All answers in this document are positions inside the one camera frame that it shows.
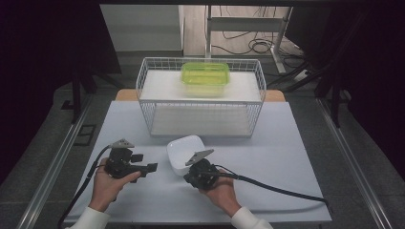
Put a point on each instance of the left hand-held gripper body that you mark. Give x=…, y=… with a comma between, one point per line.
x=119, y=162

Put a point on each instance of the black floor bracket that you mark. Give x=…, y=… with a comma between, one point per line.
x=85, y=135

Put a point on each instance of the aluminium rail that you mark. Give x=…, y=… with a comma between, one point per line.
x=353, y=165
x=52, y=171

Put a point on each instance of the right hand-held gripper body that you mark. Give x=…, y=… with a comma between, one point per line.
x=203, y=175

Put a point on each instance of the dark tripod stand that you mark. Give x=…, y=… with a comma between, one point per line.
x=76, y=95
x=334, y=101

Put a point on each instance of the white power strip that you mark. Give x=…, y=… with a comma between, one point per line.
x=301, y=75

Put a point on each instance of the dark curtain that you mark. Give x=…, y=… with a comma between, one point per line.
x=38, y=47
x=375, y=63

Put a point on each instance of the white plastic food container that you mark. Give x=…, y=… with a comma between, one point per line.
x=183, y=152

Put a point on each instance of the white table cover sheet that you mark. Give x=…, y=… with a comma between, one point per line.
x=270, y=159

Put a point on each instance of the white metal desk frame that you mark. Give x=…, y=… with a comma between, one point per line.
x=245, y=24

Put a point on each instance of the green plastic food container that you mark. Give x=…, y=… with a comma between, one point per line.
x=205, y=78

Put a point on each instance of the person's left hand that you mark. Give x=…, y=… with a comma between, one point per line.
x=106, y=189

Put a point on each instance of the white cabinet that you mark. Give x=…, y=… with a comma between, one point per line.
x=143, y=28

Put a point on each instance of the person's right hand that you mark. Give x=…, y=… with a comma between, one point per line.
x=223, y=197

